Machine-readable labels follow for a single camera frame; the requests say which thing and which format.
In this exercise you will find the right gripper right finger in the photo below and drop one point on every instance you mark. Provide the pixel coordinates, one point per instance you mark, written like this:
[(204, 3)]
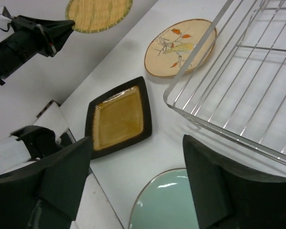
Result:
[(229, 195)]

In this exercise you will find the square brown yellow plate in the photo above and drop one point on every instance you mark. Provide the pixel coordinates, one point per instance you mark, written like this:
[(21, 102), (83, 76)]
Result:
[(119, 118)]

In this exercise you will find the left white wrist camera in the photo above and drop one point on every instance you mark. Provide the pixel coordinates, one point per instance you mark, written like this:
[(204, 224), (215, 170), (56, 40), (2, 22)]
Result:
[(0, 14)]

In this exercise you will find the metal wire dish rack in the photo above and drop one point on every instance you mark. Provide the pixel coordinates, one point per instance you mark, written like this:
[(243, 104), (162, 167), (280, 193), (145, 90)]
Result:
[(233, 86)]

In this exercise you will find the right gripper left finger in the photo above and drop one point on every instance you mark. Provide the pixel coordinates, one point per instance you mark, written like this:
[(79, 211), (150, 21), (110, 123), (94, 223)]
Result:
[(46, 194)]

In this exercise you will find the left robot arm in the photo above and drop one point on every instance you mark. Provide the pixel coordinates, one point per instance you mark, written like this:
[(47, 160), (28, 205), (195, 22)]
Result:
[(13, 151)]

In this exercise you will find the round woven bamboo plate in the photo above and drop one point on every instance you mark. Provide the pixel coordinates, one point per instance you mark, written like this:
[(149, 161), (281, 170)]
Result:
[(93, 16)]

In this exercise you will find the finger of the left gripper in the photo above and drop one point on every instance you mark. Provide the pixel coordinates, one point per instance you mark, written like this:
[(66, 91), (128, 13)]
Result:
[(57, 33)]

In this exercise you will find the beige bird painted plate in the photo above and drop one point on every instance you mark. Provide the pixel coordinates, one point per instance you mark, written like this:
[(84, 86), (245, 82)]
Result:
[(169, 50)]

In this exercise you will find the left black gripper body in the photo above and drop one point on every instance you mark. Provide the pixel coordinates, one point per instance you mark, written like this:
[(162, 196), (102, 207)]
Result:
[(31, 36)]

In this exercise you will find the light green flower plate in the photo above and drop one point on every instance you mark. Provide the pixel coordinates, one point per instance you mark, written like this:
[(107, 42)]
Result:
[(166, 202)]

